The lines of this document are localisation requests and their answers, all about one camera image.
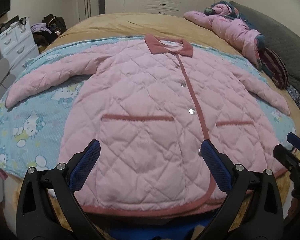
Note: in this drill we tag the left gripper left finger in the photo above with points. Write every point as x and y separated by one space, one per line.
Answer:
36 217

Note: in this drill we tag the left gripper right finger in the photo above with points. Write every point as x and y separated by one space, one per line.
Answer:
252 208

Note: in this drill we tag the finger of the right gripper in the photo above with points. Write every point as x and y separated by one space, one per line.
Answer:
293 140

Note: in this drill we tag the pink quilted jacket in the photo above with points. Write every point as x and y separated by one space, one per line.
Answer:
150 119

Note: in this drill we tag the purple clothes pile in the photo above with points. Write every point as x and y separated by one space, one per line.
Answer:
40 27

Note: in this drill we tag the blue hello kitty blanket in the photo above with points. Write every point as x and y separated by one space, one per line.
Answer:
31 132

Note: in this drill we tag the striped dark pillow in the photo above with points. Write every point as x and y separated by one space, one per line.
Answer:
274 67

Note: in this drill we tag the grey padded headboard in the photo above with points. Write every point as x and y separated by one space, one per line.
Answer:
278 38

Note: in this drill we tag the pink crumpled duvet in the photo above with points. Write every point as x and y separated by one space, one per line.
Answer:
228 23

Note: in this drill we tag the white drawer chest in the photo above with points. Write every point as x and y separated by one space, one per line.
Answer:
17 45

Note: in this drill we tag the black backpack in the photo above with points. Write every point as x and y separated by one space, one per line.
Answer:
55 24

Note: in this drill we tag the tan bed sheet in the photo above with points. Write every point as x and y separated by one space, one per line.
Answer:
140 25

